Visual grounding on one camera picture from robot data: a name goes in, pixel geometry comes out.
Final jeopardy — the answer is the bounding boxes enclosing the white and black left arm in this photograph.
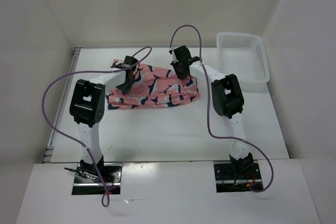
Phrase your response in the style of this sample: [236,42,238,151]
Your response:
[69,56,139,182]

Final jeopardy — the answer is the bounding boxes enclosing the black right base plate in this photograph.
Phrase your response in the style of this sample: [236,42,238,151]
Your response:
[213,162,264,193]

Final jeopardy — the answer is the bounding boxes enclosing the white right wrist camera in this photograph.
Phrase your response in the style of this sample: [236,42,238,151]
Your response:
[169,48,175,58]

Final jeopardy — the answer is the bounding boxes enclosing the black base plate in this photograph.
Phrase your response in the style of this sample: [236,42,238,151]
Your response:
[71,163,122,196]
[213,162,264,193]

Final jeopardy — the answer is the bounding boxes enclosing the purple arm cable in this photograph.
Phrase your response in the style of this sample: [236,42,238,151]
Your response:
[41,46,152,207]
[170,25,276,193]

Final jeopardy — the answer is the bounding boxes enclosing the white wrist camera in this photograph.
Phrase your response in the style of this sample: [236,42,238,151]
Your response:
[169,48,175,58]
[132,65,142,77]

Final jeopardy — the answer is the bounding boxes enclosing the pink shark print shorts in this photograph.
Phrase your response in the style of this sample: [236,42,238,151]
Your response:
[106,63,200,110]

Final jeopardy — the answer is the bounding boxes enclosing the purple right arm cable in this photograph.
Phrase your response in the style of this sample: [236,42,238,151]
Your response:
[170,25,276,193]

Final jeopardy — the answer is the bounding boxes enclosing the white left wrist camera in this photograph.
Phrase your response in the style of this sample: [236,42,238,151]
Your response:
[132,65,142,77]

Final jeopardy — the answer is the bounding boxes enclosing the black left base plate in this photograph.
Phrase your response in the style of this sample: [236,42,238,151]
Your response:
[71,163,122,196]

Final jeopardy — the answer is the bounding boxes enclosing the white plastic basket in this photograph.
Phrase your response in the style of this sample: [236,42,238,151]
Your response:
[216,32,270,84]

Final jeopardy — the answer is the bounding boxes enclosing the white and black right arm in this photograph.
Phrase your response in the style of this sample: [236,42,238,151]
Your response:
[169,46,254,178]

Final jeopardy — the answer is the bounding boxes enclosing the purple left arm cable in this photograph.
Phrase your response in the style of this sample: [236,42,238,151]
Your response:
[41,46,152,207]

